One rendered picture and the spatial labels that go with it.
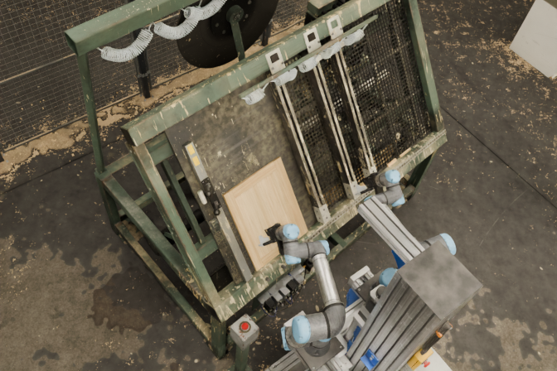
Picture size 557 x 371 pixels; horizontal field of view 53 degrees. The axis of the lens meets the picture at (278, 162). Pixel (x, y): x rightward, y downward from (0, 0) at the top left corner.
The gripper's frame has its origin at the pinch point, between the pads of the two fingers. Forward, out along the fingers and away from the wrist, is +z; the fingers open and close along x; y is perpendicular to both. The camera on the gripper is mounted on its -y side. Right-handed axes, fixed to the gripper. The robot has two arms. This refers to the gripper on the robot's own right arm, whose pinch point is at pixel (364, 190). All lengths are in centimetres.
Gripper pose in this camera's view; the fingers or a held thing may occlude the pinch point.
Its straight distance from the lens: 332.7
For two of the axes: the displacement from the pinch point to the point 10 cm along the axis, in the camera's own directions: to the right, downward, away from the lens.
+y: -4.9, -8.7, 0.1
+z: -3.5, 2.1, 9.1
